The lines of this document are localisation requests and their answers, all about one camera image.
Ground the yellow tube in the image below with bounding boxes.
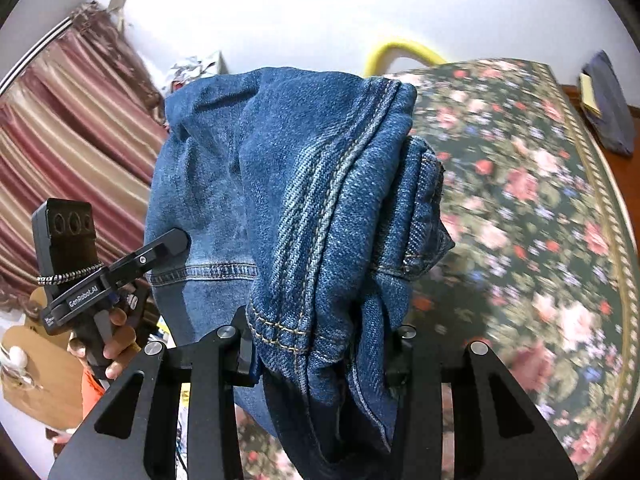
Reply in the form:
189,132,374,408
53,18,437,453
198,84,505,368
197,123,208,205
363,37,452,78

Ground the dark blue folded cloth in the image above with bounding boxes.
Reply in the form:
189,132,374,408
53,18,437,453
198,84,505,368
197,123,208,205
581,50,639,157

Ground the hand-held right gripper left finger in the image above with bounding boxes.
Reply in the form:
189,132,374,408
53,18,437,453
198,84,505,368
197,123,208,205
46,305,261,480

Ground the person's left hand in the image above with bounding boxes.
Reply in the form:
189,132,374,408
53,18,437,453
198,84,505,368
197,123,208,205
67,305,142,382

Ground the tan cardboard piece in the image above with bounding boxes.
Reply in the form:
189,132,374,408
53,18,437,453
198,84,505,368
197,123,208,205
0,290,93,428

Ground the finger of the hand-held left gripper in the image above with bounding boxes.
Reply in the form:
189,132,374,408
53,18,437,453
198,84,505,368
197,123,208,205
106,228,191,286

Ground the white curtain rail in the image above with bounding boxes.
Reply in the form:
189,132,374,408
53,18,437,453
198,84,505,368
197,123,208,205
0,14,77,92

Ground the braided black white cable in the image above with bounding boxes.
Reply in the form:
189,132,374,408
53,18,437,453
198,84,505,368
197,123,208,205
36,261,106,286

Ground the floral bedspread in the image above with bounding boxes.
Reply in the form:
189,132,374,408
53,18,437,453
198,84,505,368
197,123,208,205
235,57,640,480

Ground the blue denim jacket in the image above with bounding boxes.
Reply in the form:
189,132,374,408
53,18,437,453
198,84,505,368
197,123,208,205
145,66,457,480

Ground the striped maroon beige curtain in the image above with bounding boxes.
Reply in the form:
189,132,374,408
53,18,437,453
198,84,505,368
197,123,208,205
0,4,169,292

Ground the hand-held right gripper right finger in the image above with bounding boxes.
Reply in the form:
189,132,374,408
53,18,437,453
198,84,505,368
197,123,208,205
385,324,581,480

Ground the small white object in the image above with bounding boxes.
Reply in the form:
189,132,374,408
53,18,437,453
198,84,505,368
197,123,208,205
0,345,28,386

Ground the yellow paper pad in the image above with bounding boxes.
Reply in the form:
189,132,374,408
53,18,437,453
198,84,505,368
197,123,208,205
579,73,602,114

